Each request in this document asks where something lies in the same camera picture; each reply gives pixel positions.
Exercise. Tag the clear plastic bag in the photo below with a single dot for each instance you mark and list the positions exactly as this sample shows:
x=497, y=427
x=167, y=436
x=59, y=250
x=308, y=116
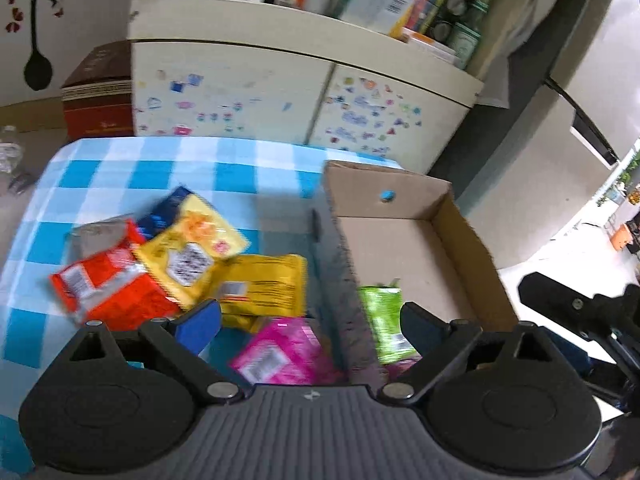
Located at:
x=11, y=149

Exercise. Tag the yellow orange snack packet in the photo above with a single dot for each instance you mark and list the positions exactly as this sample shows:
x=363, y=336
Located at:
x=183, y=257

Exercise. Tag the cream cabinet with stickers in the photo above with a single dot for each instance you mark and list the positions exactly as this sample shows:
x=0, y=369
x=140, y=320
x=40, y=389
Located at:
x=284, y=70

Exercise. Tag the green snack packet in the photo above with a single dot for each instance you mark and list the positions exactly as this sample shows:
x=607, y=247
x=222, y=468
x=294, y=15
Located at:
x=382, y=304

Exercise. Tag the pink snack packet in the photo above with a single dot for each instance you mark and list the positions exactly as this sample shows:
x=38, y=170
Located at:
x=285, y=351

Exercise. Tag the blue foil snack packet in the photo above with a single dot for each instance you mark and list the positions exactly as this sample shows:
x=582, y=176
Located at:
x=163, y=213

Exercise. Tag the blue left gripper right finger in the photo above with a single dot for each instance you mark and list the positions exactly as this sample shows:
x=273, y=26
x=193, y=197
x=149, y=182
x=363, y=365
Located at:
x=424, y=331

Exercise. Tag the blue white checkered tablecloth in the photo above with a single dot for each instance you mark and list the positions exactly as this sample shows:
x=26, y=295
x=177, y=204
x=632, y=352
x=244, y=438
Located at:
x=262, y=188

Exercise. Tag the brown cardboard box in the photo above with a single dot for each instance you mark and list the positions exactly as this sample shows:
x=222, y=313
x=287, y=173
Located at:
x=373, y=225

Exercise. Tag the green glass bottle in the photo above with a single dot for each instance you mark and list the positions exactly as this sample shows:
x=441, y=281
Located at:
x=467, y=33

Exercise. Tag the red orange snack packet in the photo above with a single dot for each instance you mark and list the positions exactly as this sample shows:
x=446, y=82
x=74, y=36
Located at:
x=113, y=287

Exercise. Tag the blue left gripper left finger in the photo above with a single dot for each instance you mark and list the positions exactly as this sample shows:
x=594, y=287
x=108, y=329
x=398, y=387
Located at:
x=196, y=328

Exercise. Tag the silver foil snack packet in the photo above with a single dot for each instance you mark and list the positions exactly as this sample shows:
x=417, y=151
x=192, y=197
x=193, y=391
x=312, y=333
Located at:
x=106, y=235

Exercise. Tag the dark red gift box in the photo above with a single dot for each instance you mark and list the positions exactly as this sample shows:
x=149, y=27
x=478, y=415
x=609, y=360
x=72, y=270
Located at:
x=97, y=96

